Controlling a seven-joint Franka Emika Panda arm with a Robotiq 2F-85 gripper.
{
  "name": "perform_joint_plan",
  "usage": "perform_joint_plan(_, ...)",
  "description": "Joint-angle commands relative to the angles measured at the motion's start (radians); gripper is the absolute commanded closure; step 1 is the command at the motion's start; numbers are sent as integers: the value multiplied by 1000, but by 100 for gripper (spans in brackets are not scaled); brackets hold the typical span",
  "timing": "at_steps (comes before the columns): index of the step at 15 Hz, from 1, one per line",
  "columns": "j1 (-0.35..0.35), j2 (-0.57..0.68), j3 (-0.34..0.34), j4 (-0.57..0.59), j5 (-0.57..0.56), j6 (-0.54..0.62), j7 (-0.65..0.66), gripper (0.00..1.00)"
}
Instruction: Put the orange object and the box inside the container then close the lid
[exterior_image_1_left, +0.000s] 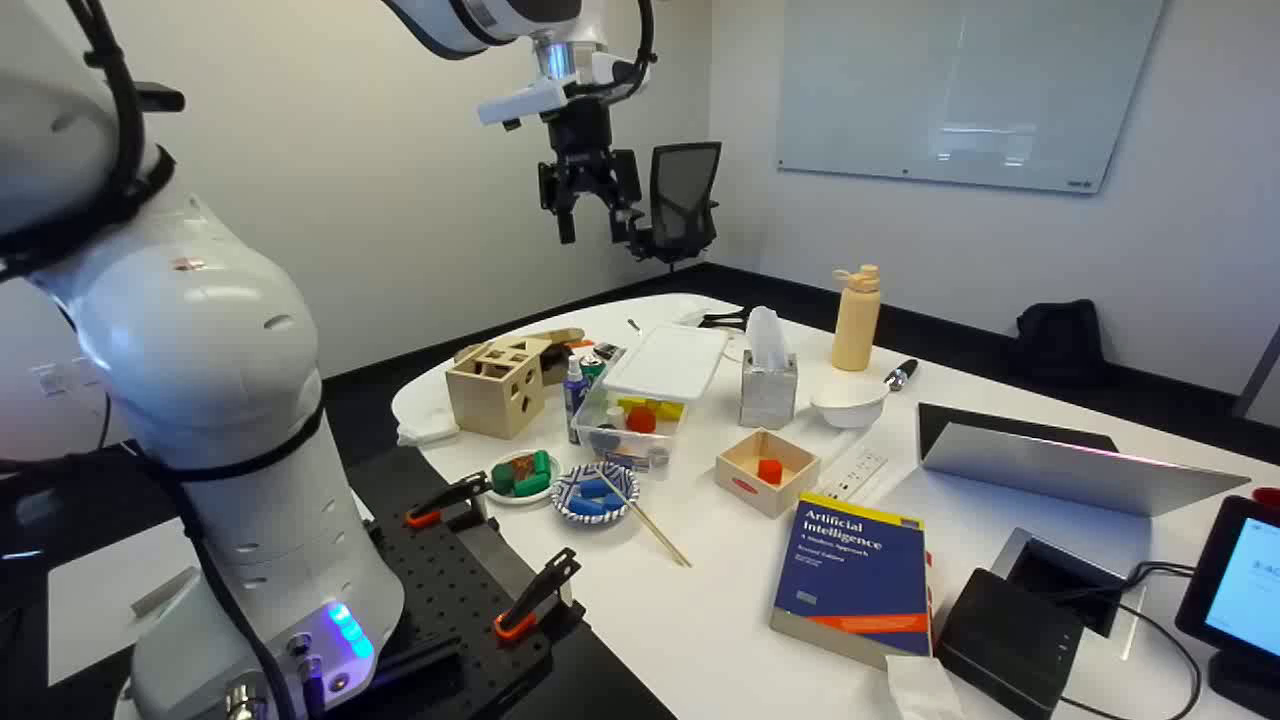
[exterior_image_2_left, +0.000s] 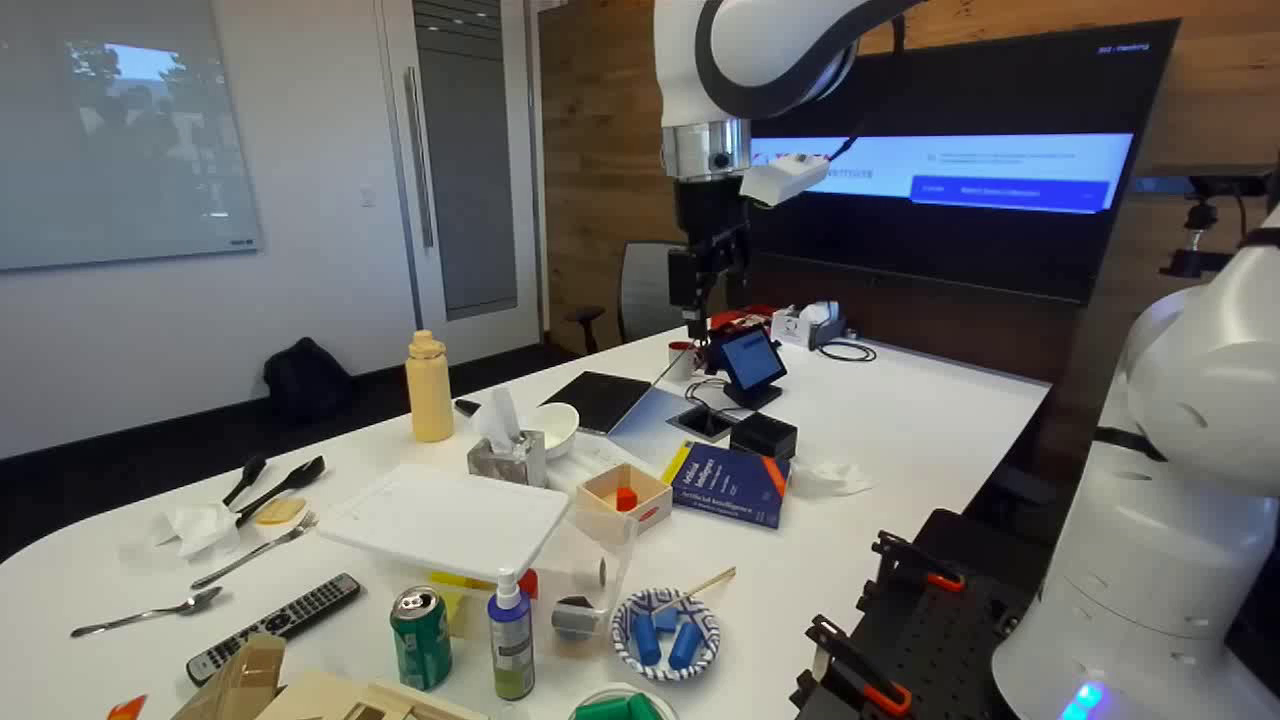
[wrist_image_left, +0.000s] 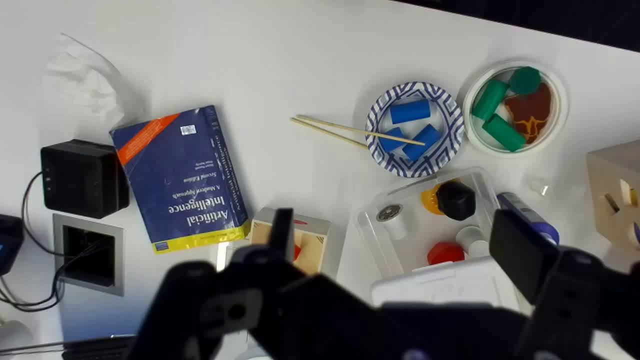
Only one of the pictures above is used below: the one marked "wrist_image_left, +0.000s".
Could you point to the black hexagonal block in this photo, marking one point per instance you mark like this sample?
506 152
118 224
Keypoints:
457 200

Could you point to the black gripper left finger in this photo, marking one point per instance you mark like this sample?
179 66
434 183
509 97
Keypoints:
221 300

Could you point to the yellow block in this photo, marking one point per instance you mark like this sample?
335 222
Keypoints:
430 200

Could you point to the green cylinder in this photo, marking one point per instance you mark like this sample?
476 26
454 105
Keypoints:
490 101
505 132
524 80

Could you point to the blue patterned paper plate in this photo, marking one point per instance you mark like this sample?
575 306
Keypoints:
448 127

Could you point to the white spool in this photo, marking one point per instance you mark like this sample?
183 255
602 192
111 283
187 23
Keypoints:
392 222

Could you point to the black square device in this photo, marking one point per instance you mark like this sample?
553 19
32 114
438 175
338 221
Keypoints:
63 266

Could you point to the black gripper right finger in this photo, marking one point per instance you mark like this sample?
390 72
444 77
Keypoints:
573 300

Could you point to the wooden chopstick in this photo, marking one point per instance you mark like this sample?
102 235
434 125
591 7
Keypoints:
347 127
327 132

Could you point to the clear plastic container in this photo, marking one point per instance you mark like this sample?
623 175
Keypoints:
412 241

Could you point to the black power adapter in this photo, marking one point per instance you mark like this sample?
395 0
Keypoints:
83 176

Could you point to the blue book orange stripe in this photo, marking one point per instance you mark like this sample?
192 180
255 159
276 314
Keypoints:
181 180

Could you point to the wooden shape sorter box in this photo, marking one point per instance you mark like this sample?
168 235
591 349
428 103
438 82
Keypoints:
606 180

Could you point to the brown star print disc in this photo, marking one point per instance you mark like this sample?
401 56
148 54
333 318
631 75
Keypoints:
533 110

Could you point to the white round bowl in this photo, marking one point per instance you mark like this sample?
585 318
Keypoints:
559 106

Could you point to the blue cylinder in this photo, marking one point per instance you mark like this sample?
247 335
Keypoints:
390 140
408 110
422 140

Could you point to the crumpled white tissue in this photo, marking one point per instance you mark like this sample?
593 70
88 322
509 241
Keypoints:
86 86

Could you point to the orange red round object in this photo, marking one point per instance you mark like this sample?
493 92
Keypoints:
444 252

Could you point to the grey laptop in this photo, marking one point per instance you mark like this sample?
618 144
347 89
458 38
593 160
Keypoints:
101 317

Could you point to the white cylinder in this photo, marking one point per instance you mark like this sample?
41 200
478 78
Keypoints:
472 242

